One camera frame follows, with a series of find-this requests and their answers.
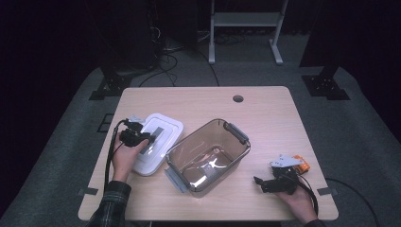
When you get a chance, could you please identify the orange plastic toy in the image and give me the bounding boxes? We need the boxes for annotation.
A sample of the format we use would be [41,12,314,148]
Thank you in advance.
[292,154,311,175]

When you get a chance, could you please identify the person's left hand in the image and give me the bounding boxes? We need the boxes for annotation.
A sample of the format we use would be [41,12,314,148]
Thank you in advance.
[111,131,149,183]

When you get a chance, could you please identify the person's right hand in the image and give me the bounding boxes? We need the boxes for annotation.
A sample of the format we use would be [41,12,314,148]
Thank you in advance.
[275,183,319,225]

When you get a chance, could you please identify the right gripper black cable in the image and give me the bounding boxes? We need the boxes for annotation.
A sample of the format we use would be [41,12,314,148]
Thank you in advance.
[294,173,381,227]

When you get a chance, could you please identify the grey tape strip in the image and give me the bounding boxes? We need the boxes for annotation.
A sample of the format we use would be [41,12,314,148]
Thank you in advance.
[316,186,333,197]
[78,186,99,197]

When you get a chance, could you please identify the black floor cables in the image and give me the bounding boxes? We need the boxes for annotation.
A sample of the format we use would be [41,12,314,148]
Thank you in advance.
[137,26,220,88]

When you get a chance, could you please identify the white metal stand frame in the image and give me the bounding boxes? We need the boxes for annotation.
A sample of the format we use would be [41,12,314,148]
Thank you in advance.
[208,0,289,66]

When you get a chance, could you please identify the white plastic box lid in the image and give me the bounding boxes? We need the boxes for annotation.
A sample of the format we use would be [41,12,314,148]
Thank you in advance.
[131,113,184,177]

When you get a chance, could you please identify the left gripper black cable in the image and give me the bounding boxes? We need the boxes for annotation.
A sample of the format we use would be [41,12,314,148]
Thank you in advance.
[102,118,131,194]

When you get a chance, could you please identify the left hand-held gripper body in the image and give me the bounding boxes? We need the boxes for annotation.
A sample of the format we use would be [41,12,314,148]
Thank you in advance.
[118,114,153,148]

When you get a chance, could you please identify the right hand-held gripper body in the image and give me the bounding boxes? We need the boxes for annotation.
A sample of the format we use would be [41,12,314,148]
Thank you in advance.
[268,153,305,195]

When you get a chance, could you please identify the black stand base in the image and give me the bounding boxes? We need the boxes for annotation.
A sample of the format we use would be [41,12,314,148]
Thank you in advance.
[88,66,133,101]
[301,65,351,101]

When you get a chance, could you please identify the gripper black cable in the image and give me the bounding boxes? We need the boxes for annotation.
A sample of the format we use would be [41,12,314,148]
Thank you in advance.
[294,173,381,227]
[102,118,131,194]

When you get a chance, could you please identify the clear brown storage box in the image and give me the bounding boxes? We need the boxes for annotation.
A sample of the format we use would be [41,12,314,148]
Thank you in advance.
[164,118,253,195]

